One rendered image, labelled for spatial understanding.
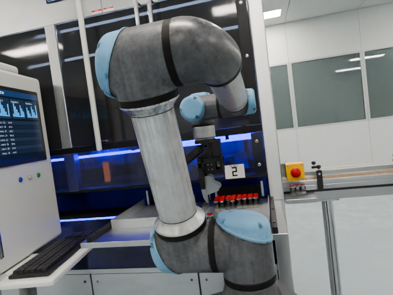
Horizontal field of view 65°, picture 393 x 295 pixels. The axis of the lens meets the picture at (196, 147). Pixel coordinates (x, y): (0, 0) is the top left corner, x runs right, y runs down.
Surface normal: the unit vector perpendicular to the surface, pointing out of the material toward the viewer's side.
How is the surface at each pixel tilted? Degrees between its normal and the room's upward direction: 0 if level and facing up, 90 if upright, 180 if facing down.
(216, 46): 96
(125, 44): 74
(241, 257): 90
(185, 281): 90
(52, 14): 90
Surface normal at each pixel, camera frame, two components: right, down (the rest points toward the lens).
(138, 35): -0.25, -0.36
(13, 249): 0.99, -0.12
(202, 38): 0.36, -0.09
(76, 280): -0.21, 0.08
